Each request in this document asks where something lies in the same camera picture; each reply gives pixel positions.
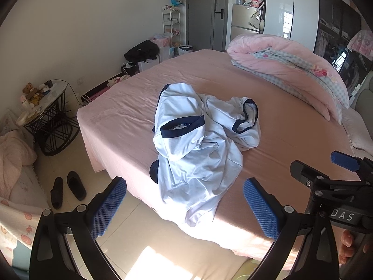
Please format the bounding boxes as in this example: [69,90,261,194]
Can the pink hanging garment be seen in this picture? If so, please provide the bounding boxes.
[347,30,373,61]

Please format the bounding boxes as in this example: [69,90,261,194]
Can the pink blanket on chair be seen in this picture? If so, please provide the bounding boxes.
[1,130,37,200]

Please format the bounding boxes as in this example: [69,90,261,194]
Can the grey padded headboard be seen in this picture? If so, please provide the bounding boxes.
[351,71,373,137]

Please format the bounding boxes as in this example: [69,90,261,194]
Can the silver drawer cabinet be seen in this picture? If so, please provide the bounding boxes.
[230,4,264,41]

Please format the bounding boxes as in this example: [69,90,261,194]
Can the white black wardrobe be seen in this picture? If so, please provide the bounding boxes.
[264,0,372,94]

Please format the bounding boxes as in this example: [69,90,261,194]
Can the pink bed sheet mattress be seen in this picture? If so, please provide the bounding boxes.
[77,50,358,260]

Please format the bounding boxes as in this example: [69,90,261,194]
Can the brown teddy bear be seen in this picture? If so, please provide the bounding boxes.
[20,83,44,105]

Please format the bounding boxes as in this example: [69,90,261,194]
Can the grey door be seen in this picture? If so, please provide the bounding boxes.
[186,0,228,51]

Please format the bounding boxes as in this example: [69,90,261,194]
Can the person's right hand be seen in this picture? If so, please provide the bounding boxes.
[338,230,355,265]

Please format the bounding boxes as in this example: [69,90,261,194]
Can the left black slipper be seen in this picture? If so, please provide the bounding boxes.
[50,177,63,209]

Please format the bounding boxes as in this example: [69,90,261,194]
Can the white navy-trimmed jacket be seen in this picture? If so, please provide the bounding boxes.
[149,83,260,227]

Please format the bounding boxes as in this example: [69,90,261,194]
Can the white wire shelf rack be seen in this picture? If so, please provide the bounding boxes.
[162,5,181,57]

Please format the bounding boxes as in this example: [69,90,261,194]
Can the black bag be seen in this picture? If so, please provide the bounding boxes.
[124,40,160,63]

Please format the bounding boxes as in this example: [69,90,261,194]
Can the black round side table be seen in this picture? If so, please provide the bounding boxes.
[21,80,80,156]

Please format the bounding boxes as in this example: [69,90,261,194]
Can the folded pink checkered quilt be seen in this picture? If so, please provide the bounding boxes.
[226,34,348,124]

